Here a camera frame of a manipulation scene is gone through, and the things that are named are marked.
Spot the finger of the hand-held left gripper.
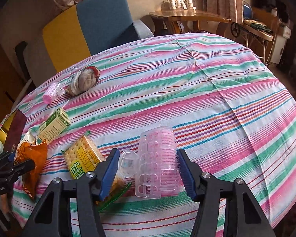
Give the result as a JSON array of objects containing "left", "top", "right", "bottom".
[
  {"left": 0, "top": 160, "right": 36, "bottom": 182},
  {"left": 0, "top": 152, "right": 15, "bottom": 169}
]

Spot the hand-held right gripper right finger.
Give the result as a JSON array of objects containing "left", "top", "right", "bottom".
[{"left": 177, "top": 149, "right": 274, "bottom": 237}]

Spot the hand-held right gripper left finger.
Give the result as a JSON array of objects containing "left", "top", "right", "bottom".
[{"left": 27, "top": 148, "right": 121, "bottom": 237}]

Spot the orange snack packet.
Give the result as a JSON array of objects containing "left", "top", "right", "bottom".
[{"left": 15, "top": 130, "right": 48, "bottom": 200}]

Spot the large pink hair roller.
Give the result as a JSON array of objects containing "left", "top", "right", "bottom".
[{"left": 118, "top": 126, "right": 181, "bottom": 199}]

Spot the gold metal tin container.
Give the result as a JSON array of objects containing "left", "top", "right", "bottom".
[{"left": 0, "top": 110, "right": 18, "bottom": 158}]

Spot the yellow cracker packet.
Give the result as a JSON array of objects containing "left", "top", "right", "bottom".
[{"left": 61, "top": 131, "right": 132, "bottom": 213}]

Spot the dark maroon booklet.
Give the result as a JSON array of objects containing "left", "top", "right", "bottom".
[{"left": 5, "top": 111, "right": 27, "bottom": 151}]

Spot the green white carton box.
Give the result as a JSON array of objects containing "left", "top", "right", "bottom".
[{"left": 37, "top": 107, "right": 72, "bottom": 145}]

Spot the small pink hair roller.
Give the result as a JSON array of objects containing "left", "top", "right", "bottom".
[{"left": 43, "top": 81, "right": 66, "bottom": 104}]

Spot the striped pink green tablecloth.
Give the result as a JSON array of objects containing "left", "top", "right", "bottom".
[{"left": 0, "top": 33, "right": 296, "bottom": 237}]

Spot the small plush toy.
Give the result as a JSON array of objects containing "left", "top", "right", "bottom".
[{"left": 65, "top": 65, "right": 100, "bottom": 96}]

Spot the grey yellow blue chair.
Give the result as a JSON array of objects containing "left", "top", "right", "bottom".
[{"left": 0, "top": 0, "right": 155, "bottom": 97}]

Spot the wooden side table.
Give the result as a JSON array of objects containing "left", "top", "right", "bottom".
[{"left": 149, "top": 10, "right": 231, "bottom": 36}]

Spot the sewing machine table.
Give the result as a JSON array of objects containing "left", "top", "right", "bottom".
[{"left": 230, "top": 20, "right": 274, "bottom": 62}]

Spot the white cabinet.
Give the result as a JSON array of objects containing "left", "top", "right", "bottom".
[{"left": 270, "top": 21, "right": 293, "bottom": 65}]

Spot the blue ball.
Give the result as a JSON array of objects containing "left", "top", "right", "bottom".
[{"left": 243, "top": 2, "right": 252, "bottom": 20}]

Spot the patterned beige curtain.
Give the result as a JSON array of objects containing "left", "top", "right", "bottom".
[{"left": 206, "top": 0, "right": 244, "bottom": 23}]

